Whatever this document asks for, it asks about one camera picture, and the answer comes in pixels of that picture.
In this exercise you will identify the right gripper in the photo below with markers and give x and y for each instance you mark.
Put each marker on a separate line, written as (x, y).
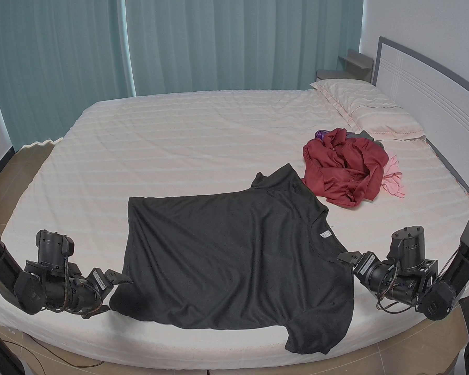
(373, 275)

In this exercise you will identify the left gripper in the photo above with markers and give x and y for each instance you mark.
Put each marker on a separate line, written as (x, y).
(88, 291)

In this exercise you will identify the black polo shirt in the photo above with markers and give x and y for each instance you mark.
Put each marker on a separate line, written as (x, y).
(234, 256)

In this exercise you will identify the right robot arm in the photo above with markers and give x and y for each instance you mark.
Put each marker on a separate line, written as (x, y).
(437, 295)

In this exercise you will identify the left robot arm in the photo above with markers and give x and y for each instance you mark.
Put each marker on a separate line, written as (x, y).
(27, 291)

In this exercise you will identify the bed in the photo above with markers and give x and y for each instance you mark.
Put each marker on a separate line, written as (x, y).
(199, 131)

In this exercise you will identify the dark red garment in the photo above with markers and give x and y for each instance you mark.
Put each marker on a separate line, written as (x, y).
(340, 170)

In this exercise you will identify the pink garment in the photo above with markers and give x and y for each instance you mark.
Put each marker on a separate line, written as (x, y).
(394, 178)

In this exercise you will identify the grey garment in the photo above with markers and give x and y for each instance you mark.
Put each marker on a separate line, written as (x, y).
(365, 136)

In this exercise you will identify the purple garment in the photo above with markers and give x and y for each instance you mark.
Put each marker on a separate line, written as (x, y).
(321, 134)

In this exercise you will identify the cream pillow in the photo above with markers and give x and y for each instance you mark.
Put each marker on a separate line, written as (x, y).
(367, 104)

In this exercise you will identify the grey bedside table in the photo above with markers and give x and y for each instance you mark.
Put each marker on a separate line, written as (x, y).
(355, 59)

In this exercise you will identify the blue-green curtain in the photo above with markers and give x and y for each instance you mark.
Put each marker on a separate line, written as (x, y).
(58, 53)
(238, 33)

